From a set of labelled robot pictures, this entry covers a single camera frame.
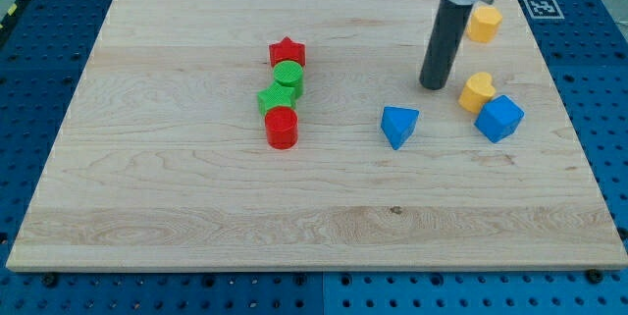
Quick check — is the green star block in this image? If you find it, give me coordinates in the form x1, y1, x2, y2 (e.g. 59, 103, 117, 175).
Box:
256, 82, 296, 116

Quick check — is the blue triangle block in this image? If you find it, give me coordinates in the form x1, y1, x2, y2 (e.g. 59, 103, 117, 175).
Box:
381, 106, 420, 150

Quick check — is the black screw front right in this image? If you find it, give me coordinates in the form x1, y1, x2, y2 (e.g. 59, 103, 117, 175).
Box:
585, 269, 604, 285

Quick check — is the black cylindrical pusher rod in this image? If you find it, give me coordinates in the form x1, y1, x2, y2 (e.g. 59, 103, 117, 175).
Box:
419, 0, 473, 90

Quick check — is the light wooden board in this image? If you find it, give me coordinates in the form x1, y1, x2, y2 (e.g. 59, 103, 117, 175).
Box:
7, 0, 627, 273

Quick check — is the yellow heart block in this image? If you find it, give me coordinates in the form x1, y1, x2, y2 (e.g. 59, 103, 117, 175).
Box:
458, 72, 497, 114

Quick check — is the black screw front left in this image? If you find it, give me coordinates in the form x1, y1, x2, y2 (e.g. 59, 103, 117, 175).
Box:
40, 273, 59, 289

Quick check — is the green cylinder block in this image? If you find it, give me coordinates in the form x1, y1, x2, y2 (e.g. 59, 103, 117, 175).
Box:
273, 60, 304, 99

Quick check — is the blue cube block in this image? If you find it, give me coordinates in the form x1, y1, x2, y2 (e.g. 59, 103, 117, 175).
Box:
474, 95, 525, 143

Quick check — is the white fiducial marker tag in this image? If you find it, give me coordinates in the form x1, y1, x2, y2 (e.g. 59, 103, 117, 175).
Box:
523, 0, 564, 20

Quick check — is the red cylinder block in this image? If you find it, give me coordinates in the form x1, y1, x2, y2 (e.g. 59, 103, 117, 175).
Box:
265, 106, 298, 149

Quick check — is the black screw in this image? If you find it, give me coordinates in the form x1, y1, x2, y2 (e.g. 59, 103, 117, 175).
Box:
585, 269, 604, 285
40, 273, 59, 289

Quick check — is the red star block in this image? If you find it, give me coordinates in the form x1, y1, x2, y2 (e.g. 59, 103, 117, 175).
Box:
269, 36, 306, 67

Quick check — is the yellow hexagon block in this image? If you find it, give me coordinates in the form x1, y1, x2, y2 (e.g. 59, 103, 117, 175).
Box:
466, 6, 502, 43

